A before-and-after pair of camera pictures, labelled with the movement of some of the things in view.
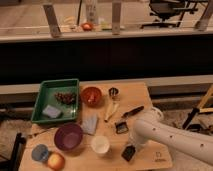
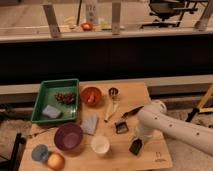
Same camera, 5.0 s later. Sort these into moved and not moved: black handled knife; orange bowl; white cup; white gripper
Moved: white gripper
Not moved: white cup; black handled knife; orange bowl
